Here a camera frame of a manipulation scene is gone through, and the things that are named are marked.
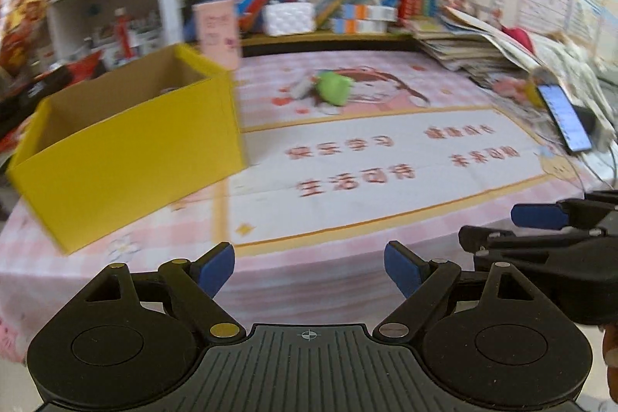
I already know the white pearl handbag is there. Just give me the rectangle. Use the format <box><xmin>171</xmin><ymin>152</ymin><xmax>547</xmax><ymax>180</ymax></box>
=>
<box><xmin>263</xmin><ymin>0</ymin><xmax>317</xmax><ymax>37</ymax></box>

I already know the black long case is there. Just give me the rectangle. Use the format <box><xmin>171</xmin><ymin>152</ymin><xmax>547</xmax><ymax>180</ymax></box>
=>
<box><xmin>0</xmin><ymin>64</ymin><xmax>73</xmax><ymax>137</ymax></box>

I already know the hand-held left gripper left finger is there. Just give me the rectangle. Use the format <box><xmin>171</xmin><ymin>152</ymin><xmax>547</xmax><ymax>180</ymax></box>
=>
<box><xmin>84</xmin><ymin>242</ymin><xmax>247</xmax><ymax>342</ymax></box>

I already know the light patterned cloth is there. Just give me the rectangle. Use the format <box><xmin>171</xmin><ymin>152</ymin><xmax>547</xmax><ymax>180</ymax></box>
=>
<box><xmin>531</xmin><ymin>33</ymin><xmax>618</xmax><ymax>142</ymax></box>

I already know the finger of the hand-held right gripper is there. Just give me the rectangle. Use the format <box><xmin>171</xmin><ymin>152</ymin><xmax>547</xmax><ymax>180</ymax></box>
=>
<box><xmin>458</xmin><ymin>225</ymin><xmax>610</xmax><ymax>254</ymax></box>
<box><xmin>511</xmin><ymin>191</ymin><xmax>618</xmax><ymax>230</ymax></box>

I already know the stack of white orange boxes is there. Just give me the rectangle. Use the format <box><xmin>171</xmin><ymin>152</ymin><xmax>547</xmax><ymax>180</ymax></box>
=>
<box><xmin>331</xmin><ymin>4</ymin><xmax>399</xmax><ymax>34</ymax></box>

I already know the pink card box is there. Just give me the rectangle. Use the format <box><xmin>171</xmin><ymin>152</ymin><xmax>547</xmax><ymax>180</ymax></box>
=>
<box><xmin>193</xmin><ymin>0</ymin><xmax>242</xmax><ymax>71</ymax></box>

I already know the green round toy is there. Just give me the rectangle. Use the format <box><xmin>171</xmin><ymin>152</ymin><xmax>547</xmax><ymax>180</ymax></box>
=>
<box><xmin>314</xmin><ymin>71</ymin><xmax>353</xmax><ymax>106</ymax></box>

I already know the red bottle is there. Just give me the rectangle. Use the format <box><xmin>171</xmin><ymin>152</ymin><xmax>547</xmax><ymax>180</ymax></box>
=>
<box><xmin>115</xmin><ymin>8</ymin><xmax>134</xmax><ymax>58</ymax></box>

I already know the person's right hand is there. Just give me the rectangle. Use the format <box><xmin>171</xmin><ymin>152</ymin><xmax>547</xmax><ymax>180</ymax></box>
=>
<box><xmin>601</xmin><ymin>322</ymin><xmax>618</xmax><ymax>367</ymax></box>

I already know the pink plush toy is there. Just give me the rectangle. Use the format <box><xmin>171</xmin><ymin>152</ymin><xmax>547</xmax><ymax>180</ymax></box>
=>
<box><xmin>492</xmin><ymin>76</ymin><xmax>532</xmax><ymax>97</ymax></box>

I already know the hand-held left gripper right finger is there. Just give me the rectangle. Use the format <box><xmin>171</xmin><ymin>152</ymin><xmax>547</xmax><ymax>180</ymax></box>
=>
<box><xmin>374</xmin><ymin>241</ymin><xmax>538</xmax><ymax>342</ymax></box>

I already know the stack of newspapers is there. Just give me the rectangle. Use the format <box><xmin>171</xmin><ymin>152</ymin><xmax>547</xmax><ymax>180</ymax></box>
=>
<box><xmin>415</xmin><ymin>7</ymin><xmax>537</xmax><ymax>89</ymax></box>

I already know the yellow cardboard box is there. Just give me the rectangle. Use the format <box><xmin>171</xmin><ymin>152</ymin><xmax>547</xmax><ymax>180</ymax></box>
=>
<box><xmin>6</xmin><ymin>44</ymin><xmax>249</xmax><ymax>256</ymax></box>

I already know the small grey white toy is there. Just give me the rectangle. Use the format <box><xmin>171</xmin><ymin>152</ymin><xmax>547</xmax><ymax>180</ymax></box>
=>
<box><xmin>289</xmin><ymin>76</ymin><xmax>317</xmax><ymax>100</ymax></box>

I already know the red orange snack bag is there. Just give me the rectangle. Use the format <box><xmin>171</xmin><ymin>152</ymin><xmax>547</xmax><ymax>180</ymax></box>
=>
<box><xmin>0</xmin><ymin>0</ymin><xmax>49</xmax><ymax>72</ymax></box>

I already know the black smartphone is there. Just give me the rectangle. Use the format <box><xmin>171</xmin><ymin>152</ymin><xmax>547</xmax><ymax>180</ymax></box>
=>
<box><xmin>536</xmin><ymin>84</ymin><xmax>594</xmax><ymax>153</ymax></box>

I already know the pink checkered tablecloth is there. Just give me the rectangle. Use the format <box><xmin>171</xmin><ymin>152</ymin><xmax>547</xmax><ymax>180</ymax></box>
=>
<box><xmin>0</xmin><ymin>50</ymin><xmax>618</xmax><ymax>365</ymax></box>

